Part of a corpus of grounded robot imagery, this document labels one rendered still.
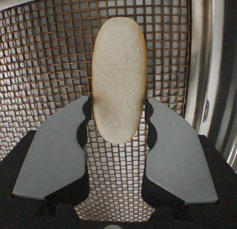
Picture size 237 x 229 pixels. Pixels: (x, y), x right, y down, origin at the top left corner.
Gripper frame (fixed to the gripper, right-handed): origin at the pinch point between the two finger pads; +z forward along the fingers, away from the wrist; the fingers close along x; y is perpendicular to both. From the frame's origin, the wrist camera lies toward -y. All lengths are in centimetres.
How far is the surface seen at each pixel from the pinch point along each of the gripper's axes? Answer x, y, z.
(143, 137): 2.2, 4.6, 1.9
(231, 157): 13.4, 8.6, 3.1
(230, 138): 12.7, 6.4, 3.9
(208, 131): 11.7, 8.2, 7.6
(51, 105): -5.5, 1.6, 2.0
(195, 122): 6.3, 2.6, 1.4
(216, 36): 9.9, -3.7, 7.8
